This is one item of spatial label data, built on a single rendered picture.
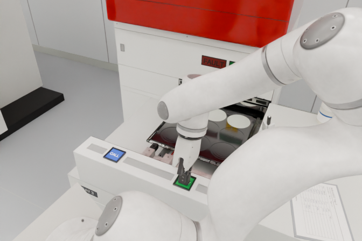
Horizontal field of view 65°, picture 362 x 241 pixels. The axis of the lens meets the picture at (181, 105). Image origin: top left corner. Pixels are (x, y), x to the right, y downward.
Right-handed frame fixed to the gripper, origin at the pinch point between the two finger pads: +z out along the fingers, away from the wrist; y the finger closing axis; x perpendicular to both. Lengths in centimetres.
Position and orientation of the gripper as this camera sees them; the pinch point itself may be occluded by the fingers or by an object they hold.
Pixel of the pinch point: (184, 177)
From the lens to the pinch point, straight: 88.7
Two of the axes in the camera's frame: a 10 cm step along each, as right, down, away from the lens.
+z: -1.1, 9.2, 3.8
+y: -4.1, 3.0, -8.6
